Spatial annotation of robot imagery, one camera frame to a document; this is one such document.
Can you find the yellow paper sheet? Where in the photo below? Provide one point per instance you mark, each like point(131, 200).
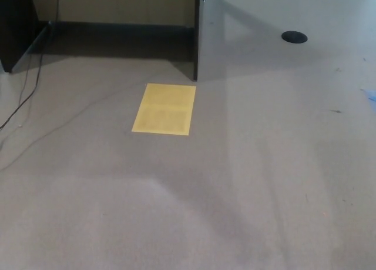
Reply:
point(164, 108)

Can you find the dark narrow desk side panel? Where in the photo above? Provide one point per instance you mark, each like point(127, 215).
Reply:
point(196, 46)

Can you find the black round floor cover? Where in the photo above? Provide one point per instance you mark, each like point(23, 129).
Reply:
point(294, 37)

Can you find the blue scrap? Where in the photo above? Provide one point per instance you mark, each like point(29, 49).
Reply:
point(371, 95)

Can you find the dark wide desk side panel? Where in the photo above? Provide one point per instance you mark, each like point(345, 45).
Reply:
point(16, 28)

